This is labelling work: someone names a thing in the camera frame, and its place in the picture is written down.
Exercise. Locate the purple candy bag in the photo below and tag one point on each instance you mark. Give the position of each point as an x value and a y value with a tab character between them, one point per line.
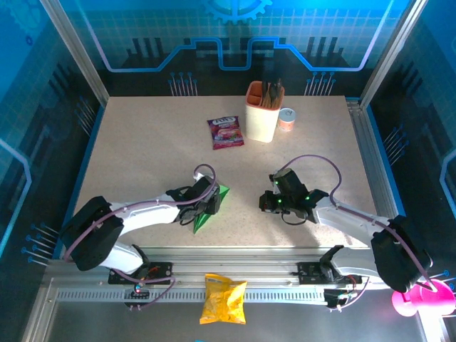
226	132

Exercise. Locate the pink plastic cup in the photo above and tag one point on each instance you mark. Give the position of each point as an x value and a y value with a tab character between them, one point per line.
438	299

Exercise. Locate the blue aluminium side rail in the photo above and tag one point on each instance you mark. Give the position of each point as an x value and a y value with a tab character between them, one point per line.
80	178
370	142

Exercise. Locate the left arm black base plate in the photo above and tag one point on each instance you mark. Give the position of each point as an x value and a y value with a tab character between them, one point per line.
164	267

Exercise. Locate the aluminium frame post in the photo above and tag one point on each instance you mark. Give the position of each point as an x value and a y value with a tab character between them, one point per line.
79	53
393	53

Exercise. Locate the small orange can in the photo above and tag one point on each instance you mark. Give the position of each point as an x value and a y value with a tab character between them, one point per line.
286	123

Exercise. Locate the yellow chips bag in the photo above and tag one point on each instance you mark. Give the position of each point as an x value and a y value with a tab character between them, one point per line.
222	303

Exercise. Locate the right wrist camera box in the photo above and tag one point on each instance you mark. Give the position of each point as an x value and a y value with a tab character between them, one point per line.
271	177

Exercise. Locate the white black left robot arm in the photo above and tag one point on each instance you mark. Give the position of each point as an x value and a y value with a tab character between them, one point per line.
149	213

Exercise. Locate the long aluminium rail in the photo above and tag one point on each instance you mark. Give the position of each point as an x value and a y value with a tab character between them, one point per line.
231	260

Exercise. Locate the cream utensil holder orange rim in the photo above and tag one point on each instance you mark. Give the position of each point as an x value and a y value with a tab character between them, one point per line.
259	124

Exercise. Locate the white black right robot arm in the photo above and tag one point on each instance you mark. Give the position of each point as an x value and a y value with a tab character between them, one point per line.
342	219

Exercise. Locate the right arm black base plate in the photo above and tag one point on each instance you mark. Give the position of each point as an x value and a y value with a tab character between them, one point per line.
306	272

